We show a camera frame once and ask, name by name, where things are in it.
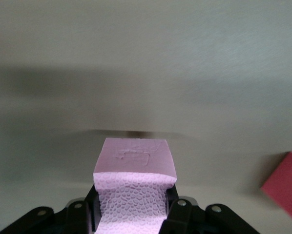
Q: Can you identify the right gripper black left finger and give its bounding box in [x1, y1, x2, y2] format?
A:
[63, 185, 100, 234]

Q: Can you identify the red foam cube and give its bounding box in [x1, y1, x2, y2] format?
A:
[260, 151, 292, 226]

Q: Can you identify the pink foam cube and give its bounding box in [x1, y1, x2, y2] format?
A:
[92, 137, 178, 234]

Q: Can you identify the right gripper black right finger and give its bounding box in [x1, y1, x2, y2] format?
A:
[160, 184, 198, 234]

